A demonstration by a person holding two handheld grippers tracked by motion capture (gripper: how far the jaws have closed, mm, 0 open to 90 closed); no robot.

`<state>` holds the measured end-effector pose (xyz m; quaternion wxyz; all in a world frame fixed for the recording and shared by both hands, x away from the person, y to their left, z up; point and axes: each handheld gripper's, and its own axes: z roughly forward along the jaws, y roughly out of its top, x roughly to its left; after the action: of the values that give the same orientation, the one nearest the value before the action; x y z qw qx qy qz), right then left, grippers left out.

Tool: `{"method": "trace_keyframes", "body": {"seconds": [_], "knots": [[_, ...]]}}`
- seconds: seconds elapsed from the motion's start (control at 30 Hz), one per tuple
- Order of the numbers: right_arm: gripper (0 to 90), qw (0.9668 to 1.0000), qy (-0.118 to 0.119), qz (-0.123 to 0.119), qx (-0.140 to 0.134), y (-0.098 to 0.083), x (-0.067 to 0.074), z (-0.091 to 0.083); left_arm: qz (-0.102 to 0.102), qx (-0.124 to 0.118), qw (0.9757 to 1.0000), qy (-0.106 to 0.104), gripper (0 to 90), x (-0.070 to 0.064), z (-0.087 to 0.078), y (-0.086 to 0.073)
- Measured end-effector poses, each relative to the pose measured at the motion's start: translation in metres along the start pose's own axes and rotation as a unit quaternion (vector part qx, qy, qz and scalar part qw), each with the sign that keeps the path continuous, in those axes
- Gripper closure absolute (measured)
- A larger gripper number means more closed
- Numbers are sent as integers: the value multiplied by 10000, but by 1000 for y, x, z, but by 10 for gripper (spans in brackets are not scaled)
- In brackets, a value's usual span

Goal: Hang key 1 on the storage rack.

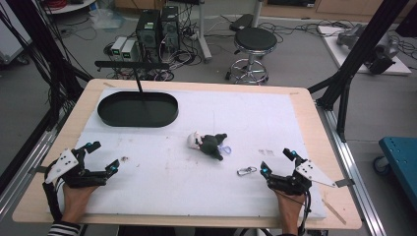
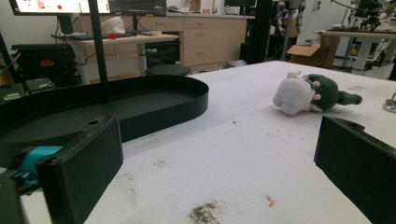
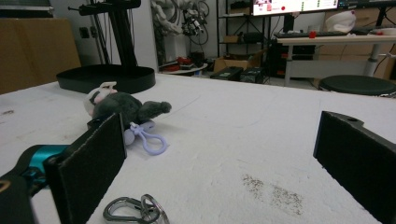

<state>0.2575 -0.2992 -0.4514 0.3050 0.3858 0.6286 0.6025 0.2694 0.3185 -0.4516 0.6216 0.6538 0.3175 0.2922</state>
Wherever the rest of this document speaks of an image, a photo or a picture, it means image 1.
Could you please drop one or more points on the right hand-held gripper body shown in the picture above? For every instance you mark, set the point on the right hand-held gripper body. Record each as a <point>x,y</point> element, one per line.
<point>311,173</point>

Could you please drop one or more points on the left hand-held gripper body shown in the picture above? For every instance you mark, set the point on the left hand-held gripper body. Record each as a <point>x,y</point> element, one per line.
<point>60,165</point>

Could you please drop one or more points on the silver carabiner clip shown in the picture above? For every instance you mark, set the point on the silver carabiner clip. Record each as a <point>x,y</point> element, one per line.
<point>240,171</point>

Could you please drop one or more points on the person's left hand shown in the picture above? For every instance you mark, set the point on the person's left hand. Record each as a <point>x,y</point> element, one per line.
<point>75,203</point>

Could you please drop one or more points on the person's right hand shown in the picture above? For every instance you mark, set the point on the person's right hand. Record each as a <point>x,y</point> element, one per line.
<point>291,209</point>

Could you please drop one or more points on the grey tape strip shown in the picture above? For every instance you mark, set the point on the grey tape strip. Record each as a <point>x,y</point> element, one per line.
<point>345,183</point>
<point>37,169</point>

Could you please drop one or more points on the thin wooden stick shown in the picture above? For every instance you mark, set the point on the thin wooden stick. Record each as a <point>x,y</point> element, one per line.
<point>334,212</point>

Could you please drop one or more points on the black oval tray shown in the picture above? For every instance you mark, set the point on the black oval tray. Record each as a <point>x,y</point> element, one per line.
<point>137,111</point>

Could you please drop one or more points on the blue cart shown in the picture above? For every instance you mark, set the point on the blue cart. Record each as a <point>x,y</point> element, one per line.
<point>400,157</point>

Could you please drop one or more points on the white power supply box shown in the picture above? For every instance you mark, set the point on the white power supply box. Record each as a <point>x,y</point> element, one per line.
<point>118,47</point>
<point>129,50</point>

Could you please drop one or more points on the white floor board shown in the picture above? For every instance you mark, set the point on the white floor board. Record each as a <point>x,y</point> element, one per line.
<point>341,55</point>

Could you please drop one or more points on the black round stool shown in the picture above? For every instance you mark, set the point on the black round stool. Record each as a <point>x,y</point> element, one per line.
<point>255,38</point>

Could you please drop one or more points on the black computer tower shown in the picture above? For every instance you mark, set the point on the black computer tower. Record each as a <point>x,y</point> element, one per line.
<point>170,28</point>
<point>148,32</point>

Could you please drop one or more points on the clear plastic bag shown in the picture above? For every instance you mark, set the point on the clear plastic bag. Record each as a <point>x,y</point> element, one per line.
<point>106,18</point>

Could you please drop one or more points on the black flat case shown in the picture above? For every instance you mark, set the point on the black flat case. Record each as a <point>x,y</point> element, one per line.
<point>241,22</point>

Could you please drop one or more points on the grey machine part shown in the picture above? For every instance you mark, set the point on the grey machine part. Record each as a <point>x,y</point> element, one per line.
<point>387,49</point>

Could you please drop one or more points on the grey desk leg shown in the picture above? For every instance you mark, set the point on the grey desk leg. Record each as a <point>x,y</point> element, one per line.
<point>204,36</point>

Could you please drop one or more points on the aluminium rail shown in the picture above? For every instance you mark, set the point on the aluminium rail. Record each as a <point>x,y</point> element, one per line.
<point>19,183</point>
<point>357,183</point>

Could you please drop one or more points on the black metal frame post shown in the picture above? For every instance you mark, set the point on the black metal frame post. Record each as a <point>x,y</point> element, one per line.
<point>360,49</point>
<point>39,36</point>

